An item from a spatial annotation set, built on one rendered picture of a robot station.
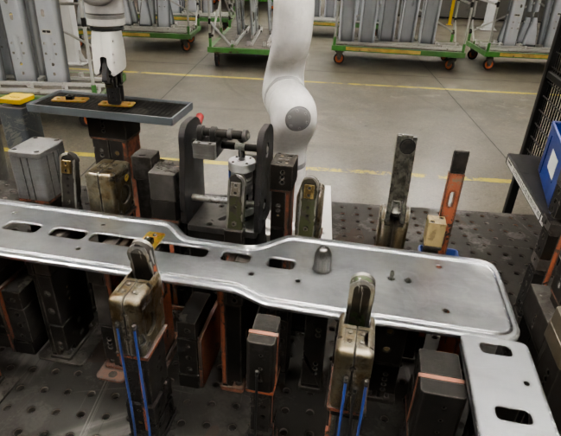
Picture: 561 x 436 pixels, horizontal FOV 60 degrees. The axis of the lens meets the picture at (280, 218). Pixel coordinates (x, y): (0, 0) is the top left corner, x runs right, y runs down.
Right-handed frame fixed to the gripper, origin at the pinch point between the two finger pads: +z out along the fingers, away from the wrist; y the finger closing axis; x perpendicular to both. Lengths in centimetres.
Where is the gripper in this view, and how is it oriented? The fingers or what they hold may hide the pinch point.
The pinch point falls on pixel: (115, 93)
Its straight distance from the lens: 128.6
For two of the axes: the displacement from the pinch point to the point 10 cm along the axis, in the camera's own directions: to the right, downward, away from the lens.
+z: -0.4, 8.7, 4.9
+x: 10.0, 0.5, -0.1
